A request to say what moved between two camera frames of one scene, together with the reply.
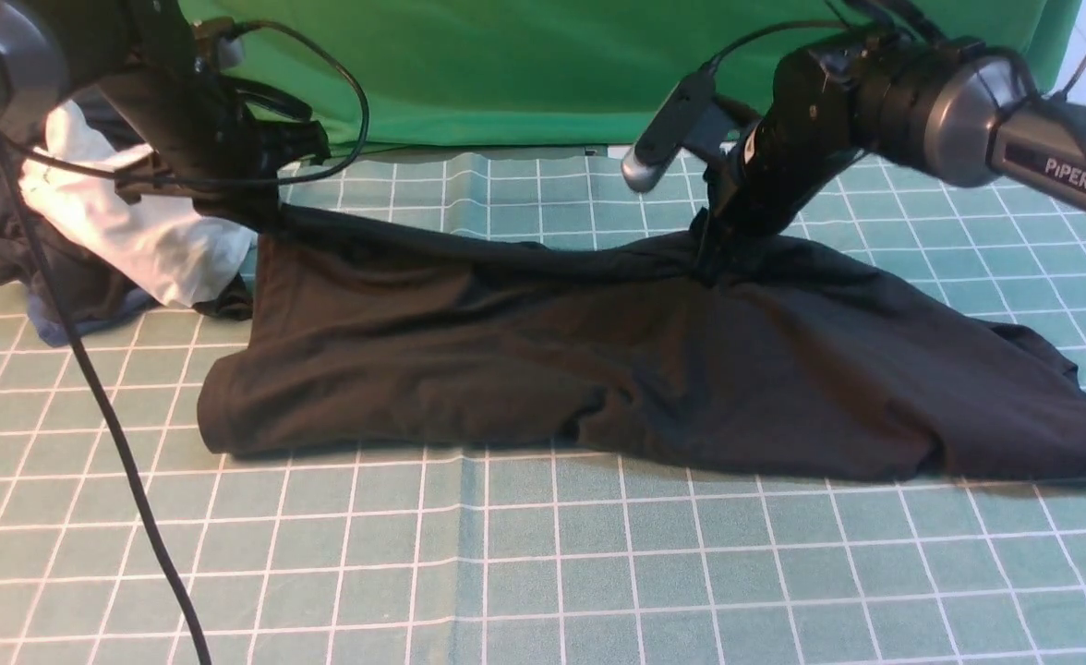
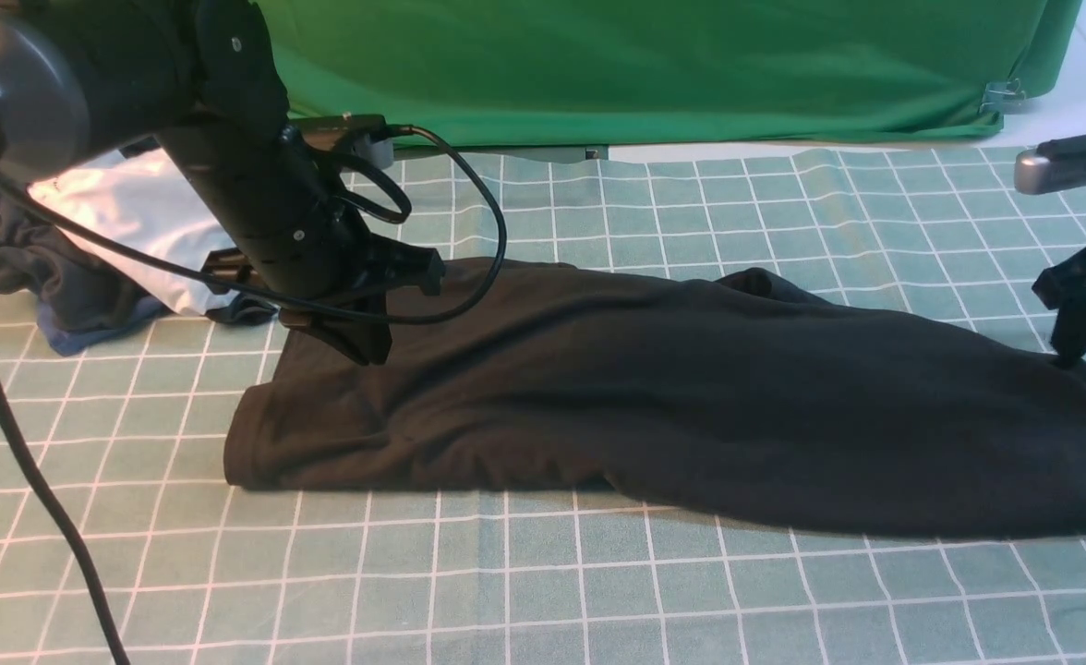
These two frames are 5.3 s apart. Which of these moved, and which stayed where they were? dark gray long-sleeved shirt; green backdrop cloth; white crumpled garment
Moved: dark gray long-sleeved shirt
Stayed: green backdrop cloth; white crumpled garment
